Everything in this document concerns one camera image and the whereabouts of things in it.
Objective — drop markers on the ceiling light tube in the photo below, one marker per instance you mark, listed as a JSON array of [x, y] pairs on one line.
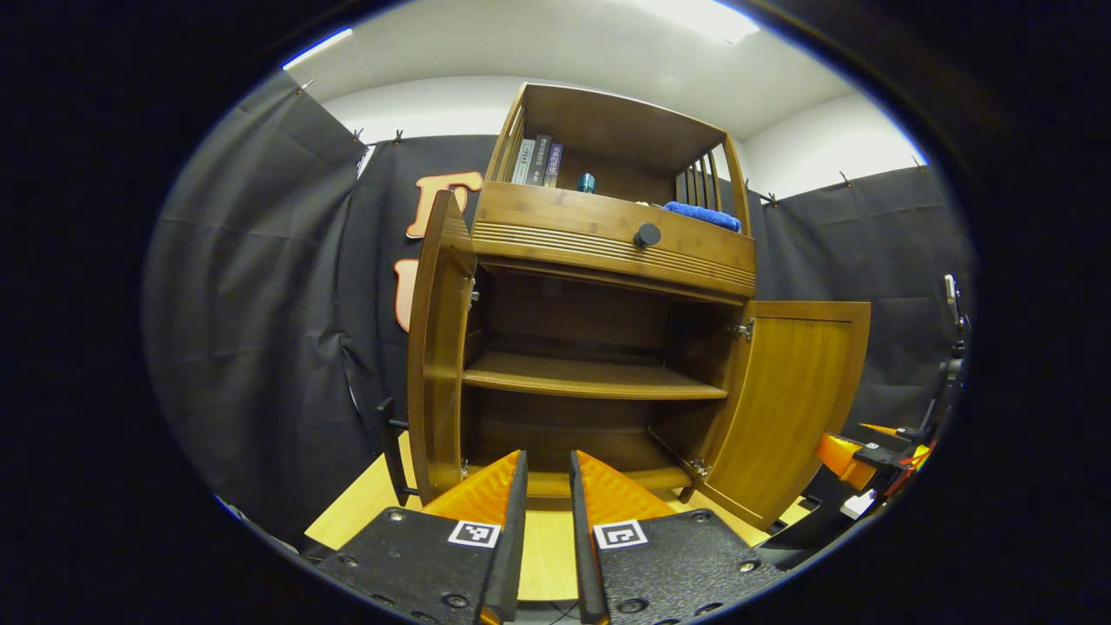
[[317, 48]]

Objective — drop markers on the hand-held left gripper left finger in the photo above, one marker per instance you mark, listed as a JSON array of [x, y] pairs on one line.
[[512, 538]]

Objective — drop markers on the black backdrop cloth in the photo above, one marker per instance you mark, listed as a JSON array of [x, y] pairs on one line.
[[260, 304]]

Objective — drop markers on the small teal can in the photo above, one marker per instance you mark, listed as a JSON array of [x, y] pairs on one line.
[[587, 182]]

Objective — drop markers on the black round drawer knob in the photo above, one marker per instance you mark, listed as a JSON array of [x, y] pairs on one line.
[[647, 235]]

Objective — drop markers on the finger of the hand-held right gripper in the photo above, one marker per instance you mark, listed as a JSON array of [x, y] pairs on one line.
[[885, 430], [842, 456]]

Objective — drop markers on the wooden double-door shoe cabinet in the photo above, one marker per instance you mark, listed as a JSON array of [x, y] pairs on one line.
[[590, 234]]

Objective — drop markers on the blue towel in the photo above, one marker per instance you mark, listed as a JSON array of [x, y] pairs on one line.
[[703, 215]]

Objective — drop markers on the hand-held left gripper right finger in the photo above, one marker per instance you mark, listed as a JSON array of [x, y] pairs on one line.
[[583, 538]]

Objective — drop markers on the grey book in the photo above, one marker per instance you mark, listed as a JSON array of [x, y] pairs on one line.
[[522, 163]]

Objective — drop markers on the blue purple book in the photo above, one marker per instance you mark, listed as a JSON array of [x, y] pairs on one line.
[[553, 165]]

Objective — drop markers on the ceiling light panel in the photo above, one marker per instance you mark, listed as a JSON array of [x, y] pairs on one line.
[[694, 17]]

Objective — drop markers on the wooden cabinet door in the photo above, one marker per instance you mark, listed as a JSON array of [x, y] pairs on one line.
[[438, 347], [790, 399]]

